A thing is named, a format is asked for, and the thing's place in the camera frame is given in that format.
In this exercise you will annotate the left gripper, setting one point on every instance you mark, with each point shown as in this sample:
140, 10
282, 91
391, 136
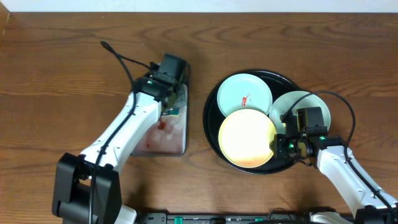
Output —
173, 94

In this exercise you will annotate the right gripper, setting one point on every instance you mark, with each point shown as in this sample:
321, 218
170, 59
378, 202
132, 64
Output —
278, 150

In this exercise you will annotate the green yellow sponge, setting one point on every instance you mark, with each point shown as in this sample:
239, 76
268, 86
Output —
173, 112

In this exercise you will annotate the light blue plate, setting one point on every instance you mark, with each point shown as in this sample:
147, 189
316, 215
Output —
244, 91
284, 102

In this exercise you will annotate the yellow plate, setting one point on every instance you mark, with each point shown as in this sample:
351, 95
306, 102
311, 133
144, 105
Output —
245, 138

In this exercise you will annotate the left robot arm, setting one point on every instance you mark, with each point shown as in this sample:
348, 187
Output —
87, 186

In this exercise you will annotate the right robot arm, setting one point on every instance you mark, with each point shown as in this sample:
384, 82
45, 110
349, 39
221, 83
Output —
366, 200

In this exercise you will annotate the black rectangular soapy tray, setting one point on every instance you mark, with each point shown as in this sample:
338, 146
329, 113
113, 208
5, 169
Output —
168, 136

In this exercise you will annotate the black round serving tray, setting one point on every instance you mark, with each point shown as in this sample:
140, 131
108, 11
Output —
213, 118

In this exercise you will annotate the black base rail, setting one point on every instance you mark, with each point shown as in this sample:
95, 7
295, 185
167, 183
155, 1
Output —
163, 218

